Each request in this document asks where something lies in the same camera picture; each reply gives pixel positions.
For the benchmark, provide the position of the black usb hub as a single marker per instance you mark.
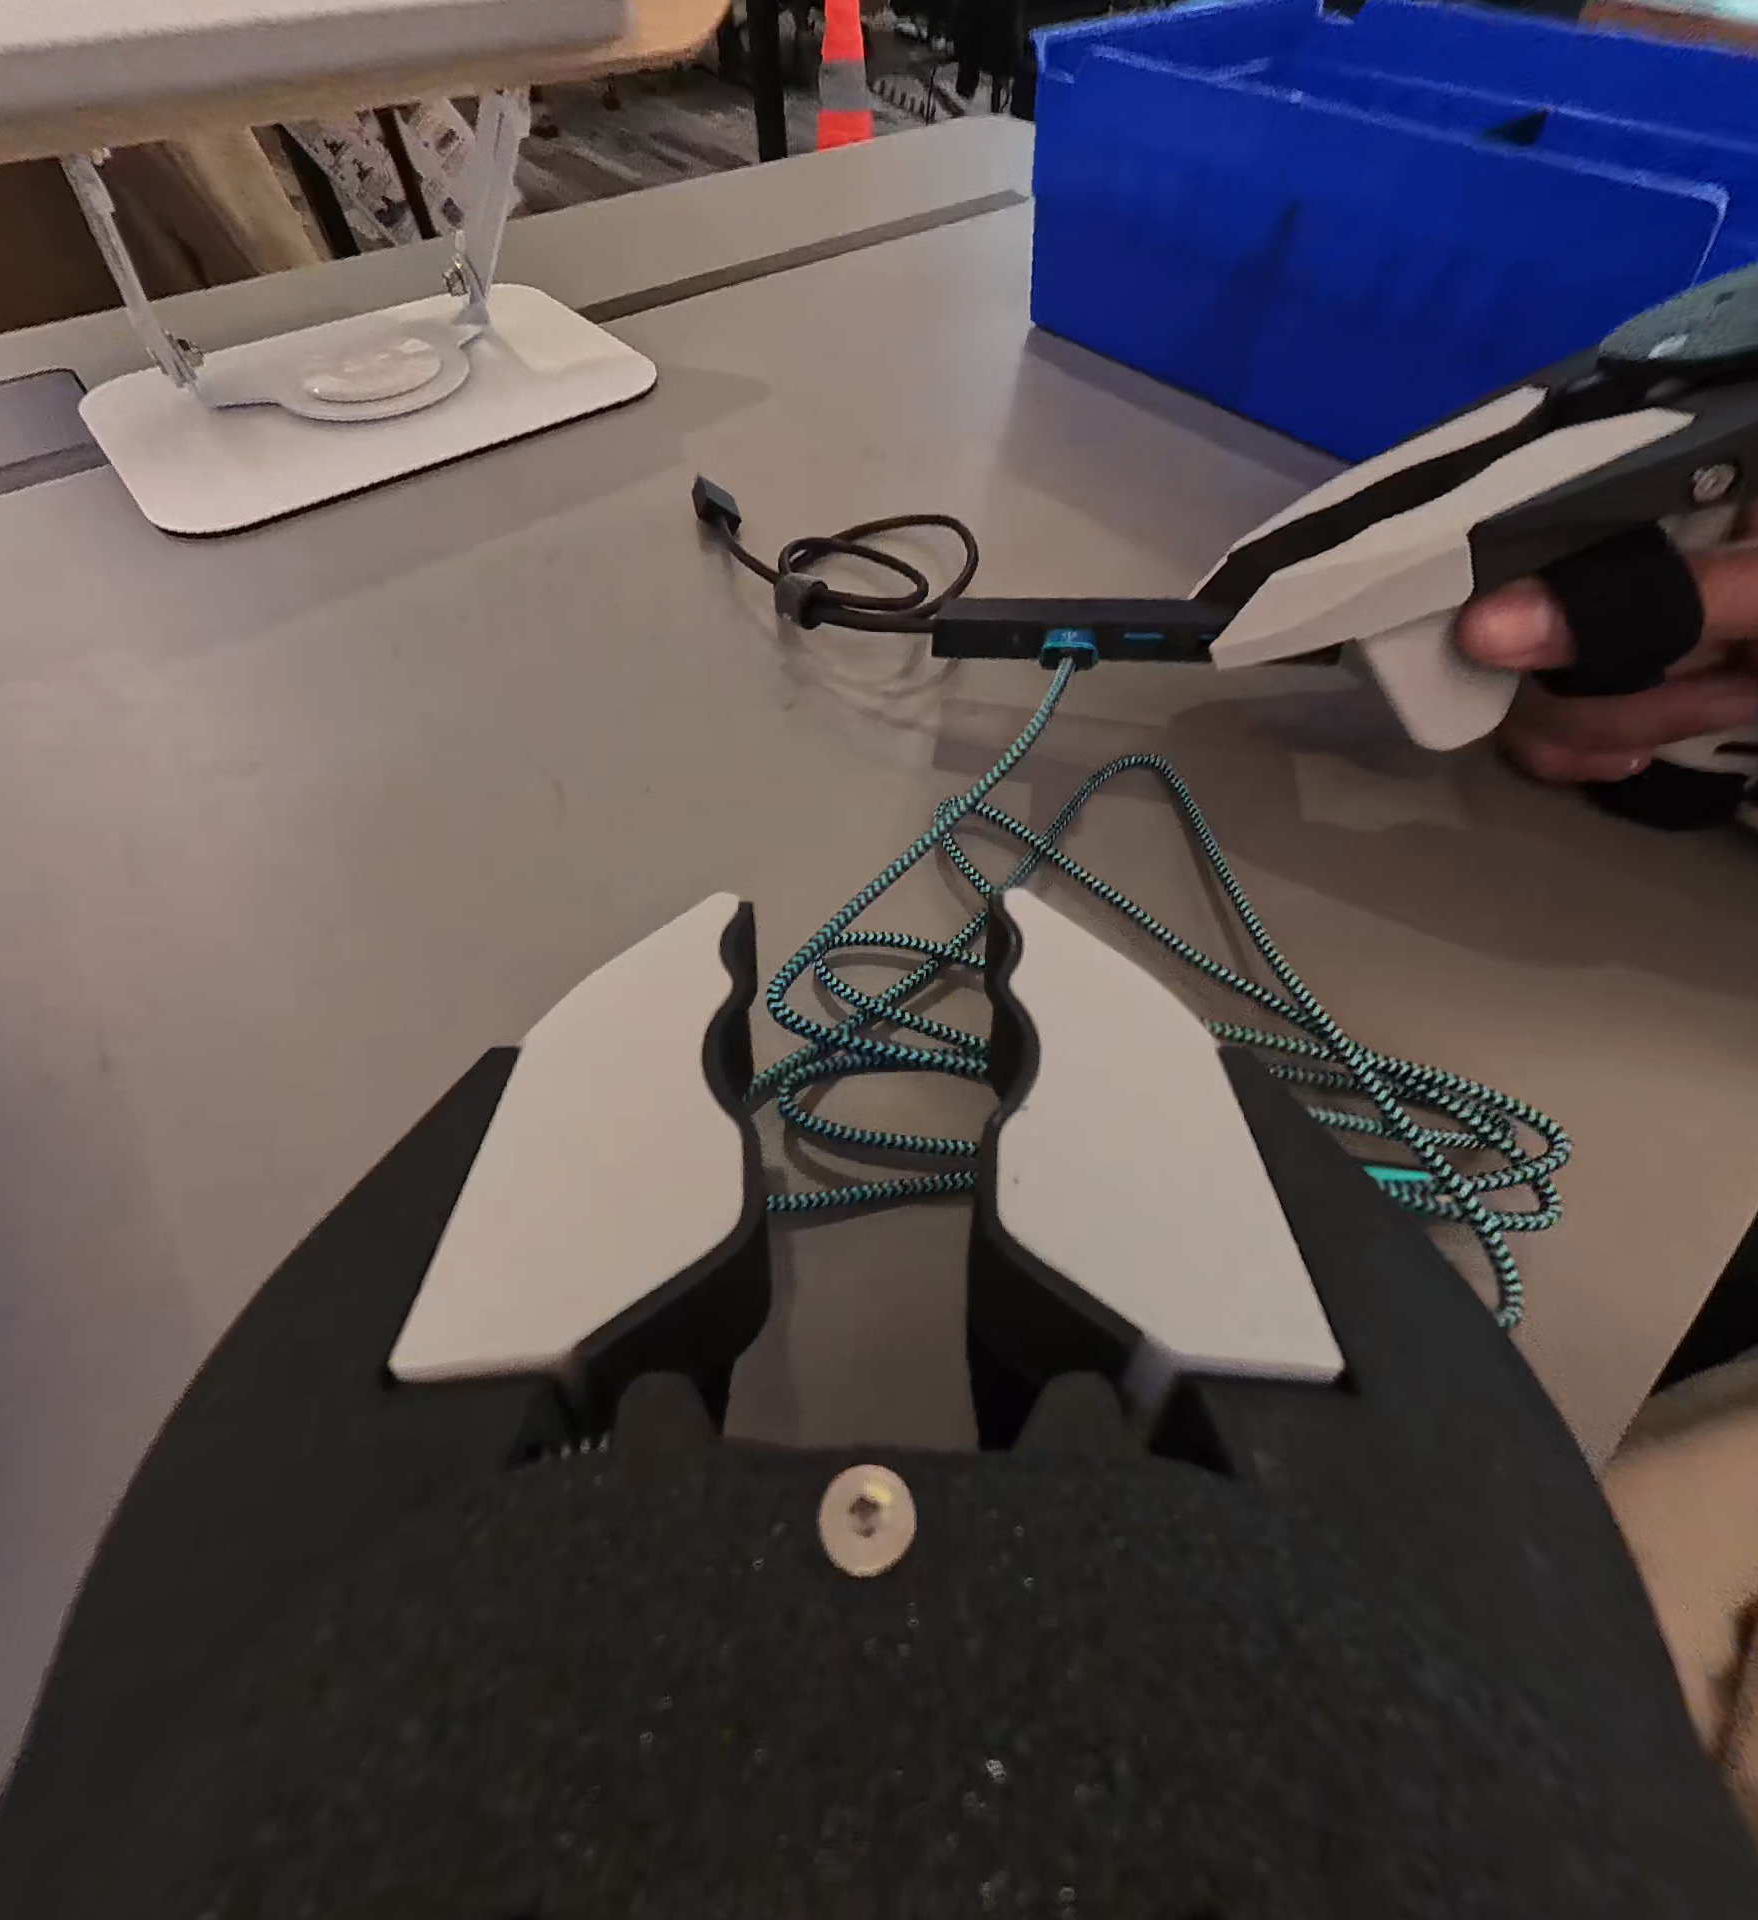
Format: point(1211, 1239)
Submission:
point(986, 627)

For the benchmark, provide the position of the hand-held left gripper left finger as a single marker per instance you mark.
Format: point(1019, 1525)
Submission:
point(579, 1186)

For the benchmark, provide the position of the beige curtain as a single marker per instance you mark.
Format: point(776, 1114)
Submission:
point(70, 257)

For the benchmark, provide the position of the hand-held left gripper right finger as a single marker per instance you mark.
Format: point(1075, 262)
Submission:
point(1164, 1186)

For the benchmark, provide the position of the blue storage bin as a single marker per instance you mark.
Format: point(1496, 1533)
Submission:
point(1344, 257)

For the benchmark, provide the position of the printed floor sheet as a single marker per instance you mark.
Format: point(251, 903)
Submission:
point(369, 174)

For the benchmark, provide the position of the orange cone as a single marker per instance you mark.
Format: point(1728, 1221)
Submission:
point(846, 91)

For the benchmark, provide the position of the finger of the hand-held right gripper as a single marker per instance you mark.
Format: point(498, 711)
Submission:
point(1358, 593)
point(1388, 482)

